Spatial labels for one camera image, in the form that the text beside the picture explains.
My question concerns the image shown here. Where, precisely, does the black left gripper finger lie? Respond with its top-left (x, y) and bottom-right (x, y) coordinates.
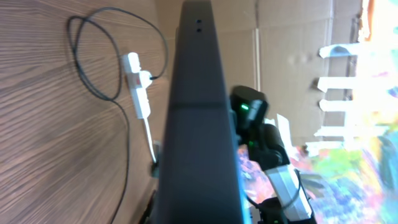
top-left (152, 1), bottom-right (246, 224)

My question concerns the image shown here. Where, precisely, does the black charging cable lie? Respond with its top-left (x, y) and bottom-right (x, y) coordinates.
top-left (67, 6), bottom-right (170, 224)

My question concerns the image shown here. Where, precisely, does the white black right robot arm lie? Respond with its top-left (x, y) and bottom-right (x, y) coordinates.
top-left (230, 85), bottom-right (317, 224)

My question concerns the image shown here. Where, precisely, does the white power strip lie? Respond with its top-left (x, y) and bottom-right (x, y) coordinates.
top-left (122, 52), bottom-right (152, 119)

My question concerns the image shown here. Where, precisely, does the white power strip cord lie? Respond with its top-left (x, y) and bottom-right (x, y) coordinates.
top-left (142, 117), bottom-right (158, 164)

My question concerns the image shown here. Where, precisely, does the white charger plug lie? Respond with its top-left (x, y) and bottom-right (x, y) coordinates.
top-left (135, 70), bottom-right (152, 89)

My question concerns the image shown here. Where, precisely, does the blue Galaxy smartphone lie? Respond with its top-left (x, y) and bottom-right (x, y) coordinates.
top-left (237, 145), bottom-right (252, 224)

